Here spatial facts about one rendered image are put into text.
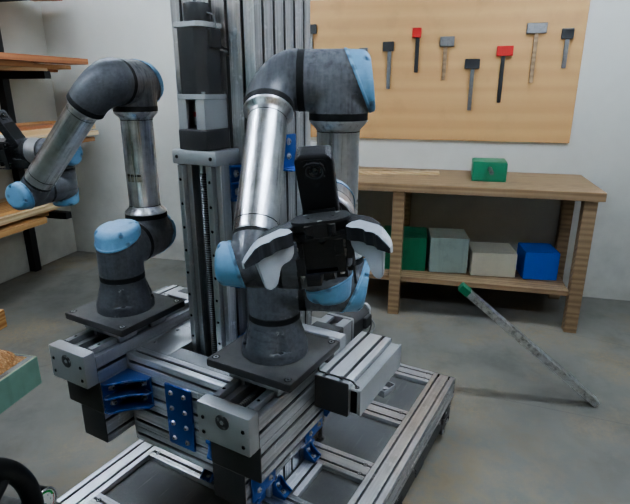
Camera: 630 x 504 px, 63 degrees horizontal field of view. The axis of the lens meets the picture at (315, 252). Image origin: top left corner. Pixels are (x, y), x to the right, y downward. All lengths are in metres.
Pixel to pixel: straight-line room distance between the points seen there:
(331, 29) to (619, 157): 2.05
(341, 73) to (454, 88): 2.70
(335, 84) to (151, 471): 1.37
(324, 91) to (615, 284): 3.31
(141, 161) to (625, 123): 3.07
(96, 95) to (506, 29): 2.81
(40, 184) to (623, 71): 3.29
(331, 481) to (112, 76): 1.32
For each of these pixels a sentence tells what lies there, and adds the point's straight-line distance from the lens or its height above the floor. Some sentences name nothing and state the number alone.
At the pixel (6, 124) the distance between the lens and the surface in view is 1.77.
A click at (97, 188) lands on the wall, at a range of 4.75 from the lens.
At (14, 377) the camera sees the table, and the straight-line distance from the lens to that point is 1.11.
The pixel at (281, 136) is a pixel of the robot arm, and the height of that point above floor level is 1.31.
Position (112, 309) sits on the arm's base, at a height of 0.84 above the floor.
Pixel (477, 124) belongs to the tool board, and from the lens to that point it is 3.68.
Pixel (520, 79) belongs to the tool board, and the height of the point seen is 1.44.
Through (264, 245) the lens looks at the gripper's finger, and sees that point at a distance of 0.55.
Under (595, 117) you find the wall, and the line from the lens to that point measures 3.79.
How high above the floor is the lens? 1.39
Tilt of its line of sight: 18 degrees down
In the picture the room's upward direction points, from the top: straight up
